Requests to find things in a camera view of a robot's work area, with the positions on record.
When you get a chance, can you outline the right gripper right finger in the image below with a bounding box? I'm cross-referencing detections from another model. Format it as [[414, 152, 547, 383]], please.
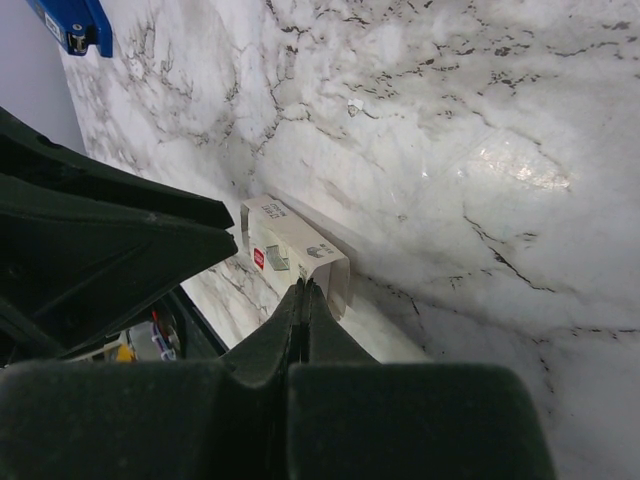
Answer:
[[287, 282, 555, 479]]

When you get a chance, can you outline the white staple box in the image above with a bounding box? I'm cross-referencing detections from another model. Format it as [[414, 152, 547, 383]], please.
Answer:
[[240, 195, 350, 319]]

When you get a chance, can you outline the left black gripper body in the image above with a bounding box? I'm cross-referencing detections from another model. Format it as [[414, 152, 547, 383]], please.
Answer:
[[1, 112, 238, 358]]

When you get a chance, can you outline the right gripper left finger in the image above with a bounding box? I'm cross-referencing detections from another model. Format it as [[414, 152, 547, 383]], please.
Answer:
[[1, 284, 303, 479]]

